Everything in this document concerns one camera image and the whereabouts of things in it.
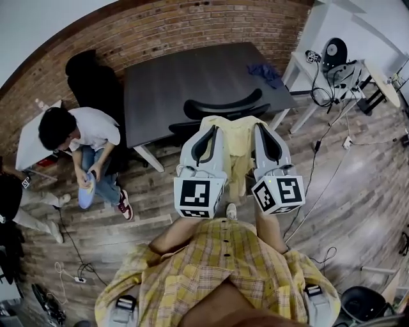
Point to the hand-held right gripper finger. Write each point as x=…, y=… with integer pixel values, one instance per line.
x=259, y=150
x=279, y=150

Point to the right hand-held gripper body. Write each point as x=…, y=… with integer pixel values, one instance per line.
x=281, y=191

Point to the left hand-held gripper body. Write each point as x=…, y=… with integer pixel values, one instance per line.
x=195, y=194

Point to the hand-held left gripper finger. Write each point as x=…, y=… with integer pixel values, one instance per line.
x=188, y=153
x=219, y=153

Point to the yellow clothes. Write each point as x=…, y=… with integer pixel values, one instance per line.
x=238, y=140

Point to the black office chair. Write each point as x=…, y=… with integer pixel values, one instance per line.
x=220, y=110

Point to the person's right forearm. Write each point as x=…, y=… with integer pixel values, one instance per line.
x=271, y=233

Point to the person's left forearm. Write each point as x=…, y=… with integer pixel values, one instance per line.
x=172, y=238

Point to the tall black chair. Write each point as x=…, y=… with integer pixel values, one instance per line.
x=92, y=83

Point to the black chair base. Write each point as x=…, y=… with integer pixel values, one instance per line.
x=404, y=243

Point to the person's white shoe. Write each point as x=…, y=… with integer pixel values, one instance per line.
x=231, y=211

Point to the dark wooden table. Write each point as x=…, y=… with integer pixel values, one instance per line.
x=191, y=89

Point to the white power strip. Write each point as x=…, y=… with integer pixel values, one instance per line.
x=347, y=142
x=80, y=280

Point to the red white sneaker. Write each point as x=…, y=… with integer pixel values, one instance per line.
x=125, y=206

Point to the person's yellow plaid shirt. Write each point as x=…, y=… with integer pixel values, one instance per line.
x=198, y=271

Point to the blue cloth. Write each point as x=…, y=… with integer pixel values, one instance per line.
x=265, y=73

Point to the white side table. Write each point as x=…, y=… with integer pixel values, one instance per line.
x=303, y=73

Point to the small black white patterned box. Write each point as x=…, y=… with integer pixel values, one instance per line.
x=313, y=57

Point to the spare grey gripper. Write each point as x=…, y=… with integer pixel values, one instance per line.
x=346, y=75

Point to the black metal stand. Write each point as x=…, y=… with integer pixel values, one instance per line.
x=372, y=99

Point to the black round disc device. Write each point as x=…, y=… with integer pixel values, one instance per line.
x=335, y=52

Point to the person's chin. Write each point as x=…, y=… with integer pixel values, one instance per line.
x=236, y=306

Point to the round wooden table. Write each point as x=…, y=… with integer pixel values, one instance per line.
x=383, y=84

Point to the black round bin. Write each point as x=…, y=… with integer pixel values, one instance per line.
x=364, y=303

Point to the clear plastic bottle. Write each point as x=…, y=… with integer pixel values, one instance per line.
x=41, y=103

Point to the small white table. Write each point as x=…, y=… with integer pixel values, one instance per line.
x=30, y=140

